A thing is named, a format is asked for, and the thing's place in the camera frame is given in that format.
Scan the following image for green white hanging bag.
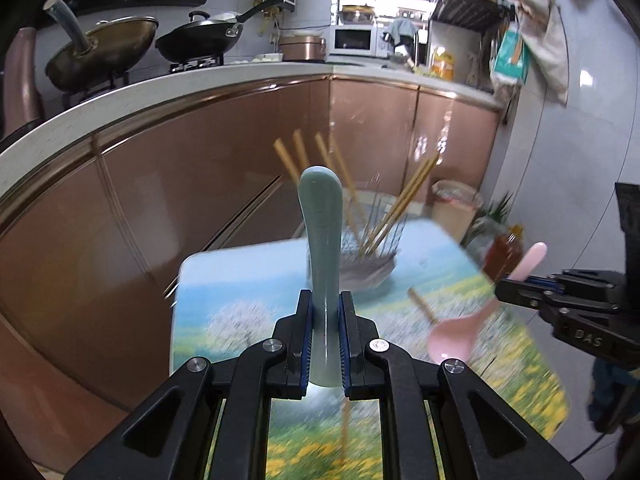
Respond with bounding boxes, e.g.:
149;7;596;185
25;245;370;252
490;27;531;86

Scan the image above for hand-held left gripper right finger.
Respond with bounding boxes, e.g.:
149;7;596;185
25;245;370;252
339;290;596;480

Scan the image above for pale blue plastic spoon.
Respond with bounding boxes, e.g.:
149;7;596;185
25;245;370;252
297;165;346;388

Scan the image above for beige trash bin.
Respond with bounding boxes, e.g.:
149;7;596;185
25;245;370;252
431;180;485;242

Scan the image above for wire utensil holder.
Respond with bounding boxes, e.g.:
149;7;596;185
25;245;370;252
299;195;402;295

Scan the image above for rose gold rice cooker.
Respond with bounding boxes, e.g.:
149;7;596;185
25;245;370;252
277;34;328;64

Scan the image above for black gas stove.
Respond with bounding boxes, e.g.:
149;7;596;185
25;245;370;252
60;52;226;107

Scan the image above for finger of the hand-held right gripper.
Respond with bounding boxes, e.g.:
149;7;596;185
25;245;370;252
495;279;551;313
528;271;570;293

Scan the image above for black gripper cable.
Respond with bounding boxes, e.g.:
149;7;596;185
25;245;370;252
567;422;626;467

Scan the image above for rose gold base cabinets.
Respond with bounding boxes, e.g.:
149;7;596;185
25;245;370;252
0;75;501;463

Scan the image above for yellow oil bottle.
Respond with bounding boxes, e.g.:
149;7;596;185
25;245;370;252
431;46;459;81

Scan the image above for grey blue towel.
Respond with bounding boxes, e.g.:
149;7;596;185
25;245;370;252
387;17;419;47

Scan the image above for landscape print small table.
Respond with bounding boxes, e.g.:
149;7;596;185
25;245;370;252
170;217;573;480

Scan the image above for steel pot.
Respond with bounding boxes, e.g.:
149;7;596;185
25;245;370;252
337;4;376;26

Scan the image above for brass wok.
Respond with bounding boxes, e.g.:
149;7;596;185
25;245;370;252
44;0;160;93

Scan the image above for grey wok lid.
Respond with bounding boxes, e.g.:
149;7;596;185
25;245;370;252
175;10;241;29

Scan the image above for large amber oil bottle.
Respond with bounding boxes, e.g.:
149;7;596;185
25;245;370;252
482;225;525;287

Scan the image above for plastic bag of green onions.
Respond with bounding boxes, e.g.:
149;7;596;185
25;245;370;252
470;192;517;252

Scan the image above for person's right hand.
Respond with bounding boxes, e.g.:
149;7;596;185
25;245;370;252
591;359;634;430

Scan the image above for white hanging bags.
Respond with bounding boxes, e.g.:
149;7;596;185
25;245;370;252
507;0;571;107

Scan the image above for white microwave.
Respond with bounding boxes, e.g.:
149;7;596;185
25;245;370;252
327;25;389;58

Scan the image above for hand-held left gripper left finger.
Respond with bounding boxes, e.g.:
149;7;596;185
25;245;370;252
62;290;314;480

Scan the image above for black wok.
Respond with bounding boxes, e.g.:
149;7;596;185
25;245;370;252
156;0;279;63

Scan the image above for wooden chopstick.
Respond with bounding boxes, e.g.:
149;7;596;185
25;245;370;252
339;395;352;467
361;157;437;256
329;134;373;256
273;140;307;186
407;287;440;325
293;129;313;171
367;152;444;254
314;131;366;256

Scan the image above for pink plastic spoon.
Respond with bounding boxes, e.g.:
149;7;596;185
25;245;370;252
426;241;548;365

